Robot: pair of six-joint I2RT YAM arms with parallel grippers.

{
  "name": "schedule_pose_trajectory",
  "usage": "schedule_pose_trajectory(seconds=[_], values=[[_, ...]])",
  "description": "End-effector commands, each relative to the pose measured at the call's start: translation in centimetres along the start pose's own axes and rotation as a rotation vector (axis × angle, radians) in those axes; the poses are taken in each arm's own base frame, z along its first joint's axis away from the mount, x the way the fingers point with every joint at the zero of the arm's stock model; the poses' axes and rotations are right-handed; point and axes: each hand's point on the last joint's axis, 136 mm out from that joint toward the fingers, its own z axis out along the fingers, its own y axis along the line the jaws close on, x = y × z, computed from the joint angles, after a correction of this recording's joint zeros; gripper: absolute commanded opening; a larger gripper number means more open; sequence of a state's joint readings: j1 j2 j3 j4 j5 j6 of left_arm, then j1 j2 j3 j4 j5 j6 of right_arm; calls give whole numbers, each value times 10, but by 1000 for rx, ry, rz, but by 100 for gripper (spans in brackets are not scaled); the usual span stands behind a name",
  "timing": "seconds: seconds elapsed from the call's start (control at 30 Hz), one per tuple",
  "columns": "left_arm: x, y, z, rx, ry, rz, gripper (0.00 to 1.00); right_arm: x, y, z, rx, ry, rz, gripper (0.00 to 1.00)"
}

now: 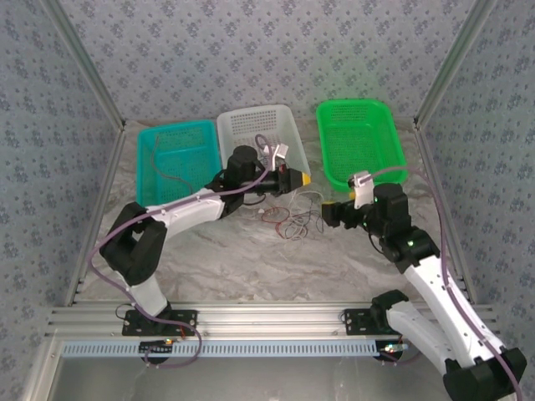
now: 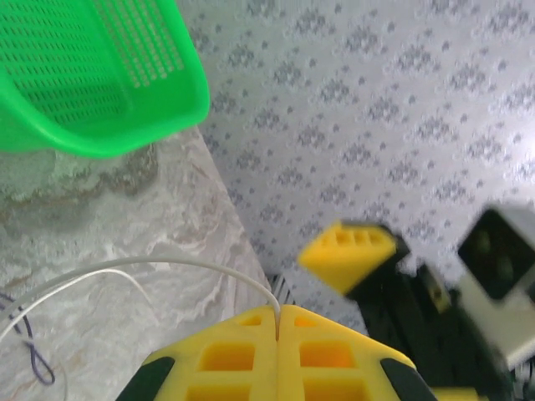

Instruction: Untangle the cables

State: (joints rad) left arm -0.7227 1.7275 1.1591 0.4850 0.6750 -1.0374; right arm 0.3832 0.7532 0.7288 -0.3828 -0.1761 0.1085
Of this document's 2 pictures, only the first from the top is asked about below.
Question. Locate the teal plastic basket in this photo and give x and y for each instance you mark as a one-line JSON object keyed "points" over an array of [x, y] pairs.
{"points": [[179, 167]]}

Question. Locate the aluminium frame post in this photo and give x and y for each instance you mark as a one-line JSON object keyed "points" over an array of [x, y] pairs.
{"points": [[83, 62], [455, 62]]}

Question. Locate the small circuit board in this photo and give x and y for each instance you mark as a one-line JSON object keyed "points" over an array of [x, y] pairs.
{"points": [[393, 348], [156, 347]]}

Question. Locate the grey metal panel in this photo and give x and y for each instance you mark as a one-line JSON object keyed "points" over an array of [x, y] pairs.
{"points": [[267, 380]]}

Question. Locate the white plastic basket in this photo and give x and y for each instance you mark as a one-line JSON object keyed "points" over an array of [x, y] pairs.
{"points": [[251, 125]]}

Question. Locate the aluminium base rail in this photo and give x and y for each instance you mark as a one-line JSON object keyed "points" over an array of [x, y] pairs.
{"points": [[271, 319]]}

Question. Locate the green plastic basket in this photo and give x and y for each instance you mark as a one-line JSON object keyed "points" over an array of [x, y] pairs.
{"points": [[359, 142]]}

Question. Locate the aluminium side rail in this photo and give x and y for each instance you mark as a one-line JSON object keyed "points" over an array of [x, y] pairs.
{"points": [[429, 158], [104, 188]]}

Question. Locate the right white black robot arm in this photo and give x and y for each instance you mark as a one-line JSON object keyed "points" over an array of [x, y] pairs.
{"points": [[434, 292]]}

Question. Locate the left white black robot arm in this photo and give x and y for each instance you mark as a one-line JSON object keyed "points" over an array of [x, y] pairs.
{"points": [[188, 209]]}

